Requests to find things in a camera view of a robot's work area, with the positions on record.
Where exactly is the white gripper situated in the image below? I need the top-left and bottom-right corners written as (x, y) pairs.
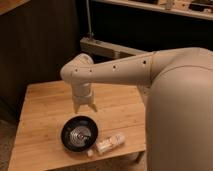
top-left (72, 83), bottom-right (98, 114)

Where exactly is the clear plastic bottle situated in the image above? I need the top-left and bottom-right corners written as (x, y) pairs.
top-left (96, 133), bottom-right (126, 154)

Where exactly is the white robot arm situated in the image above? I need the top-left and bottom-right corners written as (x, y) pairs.
top-left (60, 47), bottom-right (213, 171)

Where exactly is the black ceramic bowl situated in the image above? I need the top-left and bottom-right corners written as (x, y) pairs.
top-left (60, 116), bottom-right (98, 152)

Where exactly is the small white bottle cap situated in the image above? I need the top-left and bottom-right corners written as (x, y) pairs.
top-left (87, 149), bottom-right (94, 158)

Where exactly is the wooden table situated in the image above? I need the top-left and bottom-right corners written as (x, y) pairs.
top-left (8, 81), bottom-right (146, 171)

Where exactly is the long grey metal beam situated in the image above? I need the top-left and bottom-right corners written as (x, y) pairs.
top-left (80, 37), bottom-right (153, 59)

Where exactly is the vertical metal pole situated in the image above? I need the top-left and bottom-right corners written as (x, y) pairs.
top-left (86, 0), bottom-right (93, 40)

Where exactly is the wooden shelf board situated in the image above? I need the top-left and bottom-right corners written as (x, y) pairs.
top-left (94, 0), bottom-right (213, 21)

